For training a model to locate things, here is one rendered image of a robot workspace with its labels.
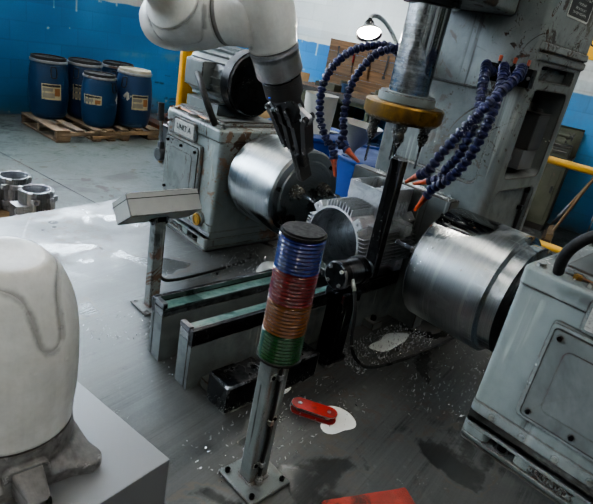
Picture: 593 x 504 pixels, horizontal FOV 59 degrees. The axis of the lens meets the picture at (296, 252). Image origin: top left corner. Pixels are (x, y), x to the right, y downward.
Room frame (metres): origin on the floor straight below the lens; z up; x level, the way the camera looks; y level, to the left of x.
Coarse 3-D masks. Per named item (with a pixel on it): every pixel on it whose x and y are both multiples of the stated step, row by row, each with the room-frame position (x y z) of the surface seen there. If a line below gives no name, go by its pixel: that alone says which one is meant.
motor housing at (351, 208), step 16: (336, 208) 1.14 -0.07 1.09; (352, 208) 1.12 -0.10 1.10; (368, 208) 1.15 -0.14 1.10; (320, 224) 1.21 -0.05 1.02; (336, 224) 1.25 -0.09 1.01; (352, 224) 1.10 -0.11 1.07; (336, 240) 1.24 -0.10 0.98; (352, 240) 1.28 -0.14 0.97; (368, 240) 1.10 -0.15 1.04; (400, 240) 1.17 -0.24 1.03; (336, 256) 1.21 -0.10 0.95; (384, 256) 1.14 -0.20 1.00; (400, 256) 1.19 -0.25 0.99
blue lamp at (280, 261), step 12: (288, 240) 0.59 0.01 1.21; (276, 252) 0.60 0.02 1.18; (288, 252) 0.59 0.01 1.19; (300, 252) 0.58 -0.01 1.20; (312, 252) 0.59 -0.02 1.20; (276, 264) 0.60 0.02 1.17; (288, 264) 0.58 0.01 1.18; (300, 264) 0.58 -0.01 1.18; (312, 264) 0.59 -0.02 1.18; (300, 276) 0.58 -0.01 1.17
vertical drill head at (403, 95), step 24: (408, 24) 1.22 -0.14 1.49; (432, 24) 1.20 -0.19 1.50; (408, 48) 1.21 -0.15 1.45; (432, 48) 1.20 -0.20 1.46; (408, 72) 1.20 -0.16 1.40; (432, 72) 1.21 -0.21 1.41; (384, 96) 1.21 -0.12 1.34; (408, 96) 1.18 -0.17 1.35; (384, 120) 1.17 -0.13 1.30; (408, 120) 1.15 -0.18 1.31; (432, 120) 1.17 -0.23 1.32
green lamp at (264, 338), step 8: (264, 328) 0.60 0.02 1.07; (264, 336) 0.59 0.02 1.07; (272, 336) 0.58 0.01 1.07; (304, 336) 0.61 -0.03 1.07; (264, 344) 0.59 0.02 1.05; (272, 344) 0.58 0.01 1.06; (280, 344) 0.58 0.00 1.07; (288, 344) 0.58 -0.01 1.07; (296, 344) 0.59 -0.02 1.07; (264, 352) 0.59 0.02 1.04; (272, 352) 0.58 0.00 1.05; (280, 352) 0.58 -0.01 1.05; (288, 352) 0.59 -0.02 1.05; (296, 352) 0.59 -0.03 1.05; (272, 360) 0.58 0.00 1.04; (280, 360) 0.58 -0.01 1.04; (288, 360) 0.59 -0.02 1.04; (296, 360) 0.60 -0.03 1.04
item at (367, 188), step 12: (360, 180) 1.22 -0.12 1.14; (372, 180) 1.28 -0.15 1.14; (384, 180) 1.29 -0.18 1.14; (348, 192) 1.22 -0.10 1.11; (360, 192) 1.20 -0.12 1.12; (372, 192) 1.18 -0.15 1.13; (408, 192) 1.23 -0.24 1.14; (372, 204) 1.17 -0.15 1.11; (396, 204) 1.20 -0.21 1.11; (408, 204) 1.23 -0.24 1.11; (396, 216) 1.21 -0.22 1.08
